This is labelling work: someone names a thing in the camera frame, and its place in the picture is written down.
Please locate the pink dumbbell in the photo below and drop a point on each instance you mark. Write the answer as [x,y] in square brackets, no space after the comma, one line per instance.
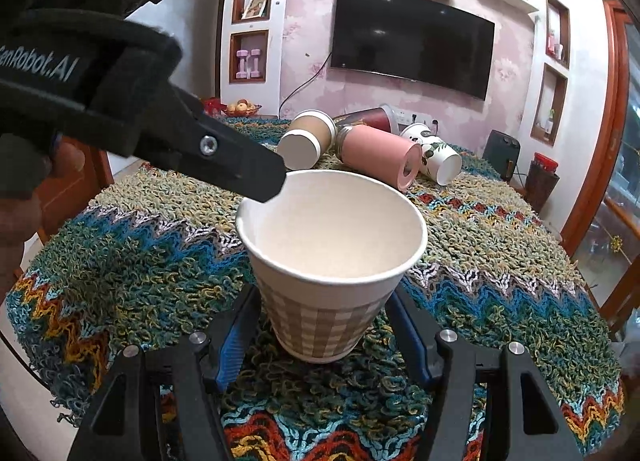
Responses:
[244,63]
[256,62]

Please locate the fruit bowl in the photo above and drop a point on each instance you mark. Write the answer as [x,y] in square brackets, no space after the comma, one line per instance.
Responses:
[241,109]

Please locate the checked beige paper cup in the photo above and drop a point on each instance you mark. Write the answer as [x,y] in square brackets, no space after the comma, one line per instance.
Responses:
[320,321]

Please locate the white niche shelf unit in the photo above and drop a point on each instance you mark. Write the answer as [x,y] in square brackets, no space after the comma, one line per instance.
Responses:
[280,41]

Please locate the red basket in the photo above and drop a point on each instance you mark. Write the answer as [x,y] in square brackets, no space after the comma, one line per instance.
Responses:
[211,107]

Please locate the black speaker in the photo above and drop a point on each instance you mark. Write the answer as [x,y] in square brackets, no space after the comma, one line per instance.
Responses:
[501,153]

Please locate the wood-lined wall niches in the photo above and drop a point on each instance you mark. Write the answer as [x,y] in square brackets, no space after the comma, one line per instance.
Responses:
[555,91]

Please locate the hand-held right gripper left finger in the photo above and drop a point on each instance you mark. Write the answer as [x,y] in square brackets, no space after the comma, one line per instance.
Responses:
[231,347]

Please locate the dark bin with red lid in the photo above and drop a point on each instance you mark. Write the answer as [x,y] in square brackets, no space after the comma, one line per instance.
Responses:
[542,183]

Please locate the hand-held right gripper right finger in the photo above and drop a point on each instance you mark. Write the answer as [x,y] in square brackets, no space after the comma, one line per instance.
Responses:
[415,347]

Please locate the black flat television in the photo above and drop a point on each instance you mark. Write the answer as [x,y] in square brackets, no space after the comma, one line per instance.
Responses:
[410,36]

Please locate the multicolour knitted table cloth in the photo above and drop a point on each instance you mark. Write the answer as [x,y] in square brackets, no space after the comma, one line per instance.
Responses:
[500,261]

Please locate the framed picture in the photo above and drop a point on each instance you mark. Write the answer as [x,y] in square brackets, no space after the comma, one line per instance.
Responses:
[255,7]

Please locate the brown ribbed paper cup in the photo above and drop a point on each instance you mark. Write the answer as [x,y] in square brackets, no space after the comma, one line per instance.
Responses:
[320,130]

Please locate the dark red paper cup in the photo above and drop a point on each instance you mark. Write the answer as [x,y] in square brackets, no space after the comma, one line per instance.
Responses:
[370,117]

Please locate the orange wooden cabinet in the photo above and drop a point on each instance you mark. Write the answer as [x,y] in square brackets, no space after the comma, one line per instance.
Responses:
[75,206]

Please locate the person's left hand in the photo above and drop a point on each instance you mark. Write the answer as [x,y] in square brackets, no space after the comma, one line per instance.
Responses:
[67,160]

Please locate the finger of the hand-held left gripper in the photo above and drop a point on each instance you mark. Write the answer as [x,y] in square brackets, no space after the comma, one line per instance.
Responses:
[225,151]

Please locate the pink paper cup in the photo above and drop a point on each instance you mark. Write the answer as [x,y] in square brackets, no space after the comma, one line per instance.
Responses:
[375,151]

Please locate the white panda paper cup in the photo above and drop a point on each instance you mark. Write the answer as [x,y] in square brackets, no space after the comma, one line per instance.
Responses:
[431,148]

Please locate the white power strip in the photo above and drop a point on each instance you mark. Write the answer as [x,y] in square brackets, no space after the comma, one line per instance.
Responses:
[417,117]

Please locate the wooden door frame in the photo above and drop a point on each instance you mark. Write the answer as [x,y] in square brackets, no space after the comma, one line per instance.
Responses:
[607,116]

